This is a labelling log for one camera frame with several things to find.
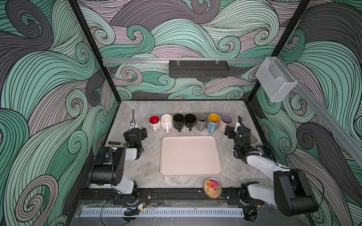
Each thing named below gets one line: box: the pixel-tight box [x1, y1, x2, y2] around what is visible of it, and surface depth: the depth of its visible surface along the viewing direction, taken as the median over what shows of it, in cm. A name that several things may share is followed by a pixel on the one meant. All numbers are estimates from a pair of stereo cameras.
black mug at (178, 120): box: [172, 113, 185, 133], surface depth 100 cm
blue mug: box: [206, 113, 221, 135], surface depth 96 cm
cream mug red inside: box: [148, 114, 161, 132], surface depth 100 cm
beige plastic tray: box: [159, 135, 223, 177], surface depth 90 cm
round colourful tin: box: [203, 177, 223, 199], surface depth 75 cm
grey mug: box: [195, 113, 208, 132], surface depth 97 cm
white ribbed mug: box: [160, 113, 173, 134], surface depth 100 cm
